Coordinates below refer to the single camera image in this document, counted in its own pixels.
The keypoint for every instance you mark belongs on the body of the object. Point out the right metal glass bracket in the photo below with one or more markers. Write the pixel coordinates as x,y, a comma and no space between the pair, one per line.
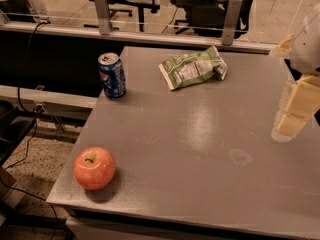
231,20

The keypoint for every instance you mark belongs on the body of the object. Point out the metal glass bracket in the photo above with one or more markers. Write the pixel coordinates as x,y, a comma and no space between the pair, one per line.
231,20
103,15

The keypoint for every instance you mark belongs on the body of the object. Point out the left metal glass bracket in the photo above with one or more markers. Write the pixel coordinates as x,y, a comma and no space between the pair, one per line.
103,15

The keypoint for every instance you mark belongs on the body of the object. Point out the dark office chair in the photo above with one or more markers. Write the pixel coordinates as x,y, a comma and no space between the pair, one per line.
207,17

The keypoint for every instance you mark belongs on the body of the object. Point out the red yellow apple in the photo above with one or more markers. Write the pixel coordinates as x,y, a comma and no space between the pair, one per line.
94,168

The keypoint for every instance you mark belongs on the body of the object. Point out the green white chip bag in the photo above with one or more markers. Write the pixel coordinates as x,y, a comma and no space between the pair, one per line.
193,68

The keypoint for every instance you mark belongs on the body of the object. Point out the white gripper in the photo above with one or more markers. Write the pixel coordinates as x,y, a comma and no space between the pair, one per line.
308,54

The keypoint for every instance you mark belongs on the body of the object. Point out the blue pepsi soda can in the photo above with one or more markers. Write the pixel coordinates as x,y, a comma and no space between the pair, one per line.
112,75

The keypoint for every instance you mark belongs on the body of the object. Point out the black equipment at left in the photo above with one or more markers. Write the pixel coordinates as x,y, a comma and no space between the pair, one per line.
13,128

